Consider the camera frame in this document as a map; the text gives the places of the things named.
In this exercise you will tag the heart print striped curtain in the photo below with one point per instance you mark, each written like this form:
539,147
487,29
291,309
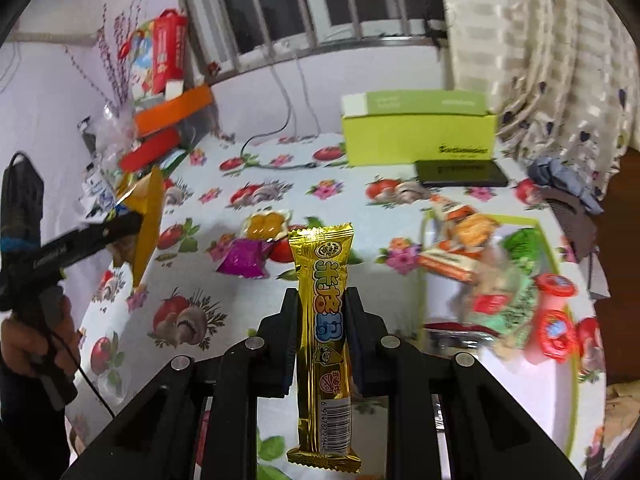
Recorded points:
525,35

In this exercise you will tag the dark bottle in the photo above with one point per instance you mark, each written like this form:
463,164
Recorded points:
89,137

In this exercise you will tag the green box lid tray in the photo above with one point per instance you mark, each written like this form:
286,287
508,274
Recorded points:
442,305

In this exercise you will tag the red lid jelly cup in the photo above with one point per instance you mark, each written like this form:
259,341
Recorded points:
555,332
555,285

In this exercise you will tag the orange bread packet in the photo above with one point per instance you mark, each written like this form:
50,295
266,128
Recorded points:
460,250

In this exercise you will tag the window with metal bars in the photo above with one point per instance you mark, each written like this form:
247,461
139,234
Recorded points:
300,0

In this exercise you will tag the brown wooden wardrobe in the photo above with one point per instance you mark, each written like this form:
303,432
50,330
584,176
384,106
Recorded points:
620,260

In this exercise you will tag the yellow chip bag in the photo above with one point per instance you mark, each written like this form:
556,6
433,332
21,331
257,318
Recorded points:
147,230

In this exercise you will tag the green pea packet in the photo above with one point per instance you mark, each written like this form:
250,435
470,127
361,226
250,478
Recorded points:
522,245

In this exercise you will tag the clear plastic bag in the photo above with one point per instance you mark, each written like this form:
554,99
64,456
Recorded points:
112,127

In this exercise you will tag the orange box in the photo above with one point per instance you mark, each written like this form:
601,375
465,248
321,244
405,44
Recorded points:
170,110

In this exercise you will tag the gold snack bar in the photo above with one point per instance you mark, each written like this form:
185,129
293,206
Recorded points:
322,310

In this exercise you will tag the red box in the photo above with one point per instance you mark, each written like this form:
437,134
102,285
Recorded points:
150,150

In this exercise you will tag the purple decorative branches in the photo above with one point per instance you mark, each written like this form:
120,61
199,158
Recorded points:
120,50

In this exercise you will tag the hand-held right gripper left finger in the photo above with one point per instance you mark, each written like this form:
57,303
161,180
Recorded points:
285,330

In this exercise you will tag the person's left forearm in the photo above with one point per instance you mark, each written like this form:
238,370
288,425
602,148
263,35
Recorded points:
25,435

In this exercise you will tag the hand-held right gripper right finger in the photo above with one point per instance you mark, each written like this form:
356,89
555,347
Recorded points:
357,330

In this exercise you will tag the blue cloth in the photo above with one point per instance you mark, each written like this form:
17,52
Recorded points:
555,172

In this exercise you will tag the black window hook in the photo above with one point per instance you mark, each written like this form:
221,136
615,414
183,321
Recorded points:
437,30

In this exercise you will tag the green white peanut packet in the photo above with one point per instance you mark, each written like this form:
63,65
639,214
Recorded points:
500,305

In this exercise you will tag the white labelled bottle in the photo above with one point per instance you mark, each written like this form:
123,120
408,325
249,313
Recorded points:
97,190

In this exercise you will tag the person's left hand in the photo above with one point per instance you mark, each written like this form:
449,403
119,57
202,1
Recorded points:
20,347

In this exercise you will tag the dark brown garment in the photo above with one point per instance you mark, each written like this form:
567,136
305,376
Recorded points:
575,220

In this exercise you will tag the yellow jelly packet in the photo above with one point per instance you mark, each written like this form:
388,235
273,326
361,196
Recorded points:
265,225

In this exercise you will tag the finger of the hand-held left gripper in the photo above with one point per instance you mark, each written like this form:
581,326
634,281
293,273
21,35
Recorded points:
110,232

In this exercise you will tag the black smartphone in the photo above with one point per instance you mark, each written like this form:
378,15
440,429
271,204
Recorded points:
460,172

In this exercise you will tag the red gift bag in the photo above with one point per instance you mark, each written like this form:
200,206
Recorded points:
167,50

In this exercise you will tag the purple snack packet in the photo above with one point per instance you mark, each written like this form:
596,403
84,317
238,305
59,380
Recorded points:
242,260

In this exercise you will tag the green cardboard box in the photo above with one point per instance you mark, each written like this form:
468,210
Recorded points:
400,135

